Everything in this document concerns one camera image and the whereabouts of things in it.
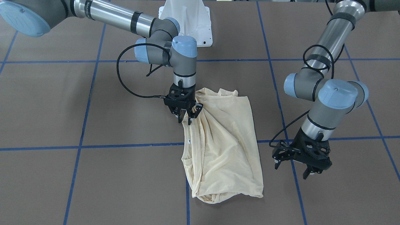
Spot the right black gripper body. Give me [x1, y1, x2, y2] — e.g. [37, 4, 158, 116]
[164, 83, 196, 117]

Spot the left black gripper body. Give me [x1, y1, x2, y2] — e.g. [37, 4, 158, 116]
[272, 129, 332, 171]

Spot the cream long sleeve shirt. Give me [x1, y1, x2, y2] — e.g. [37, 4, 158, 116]
[181, 88, 264, 204]

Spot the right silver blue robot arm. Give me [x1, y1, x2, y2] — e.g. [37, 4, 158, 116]
[0, 0, 203, 125]

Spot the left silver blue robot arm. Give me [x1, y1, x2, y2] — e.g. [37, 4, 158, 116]
[269, 0, 400, 179]

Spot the brown paper table cover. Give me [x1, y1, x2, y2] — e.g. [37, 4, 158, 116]
[0, 0, 400, 225]

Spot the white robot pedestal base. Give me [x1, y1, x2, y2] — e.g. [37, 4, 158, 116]
[158, 0, 213, 47]

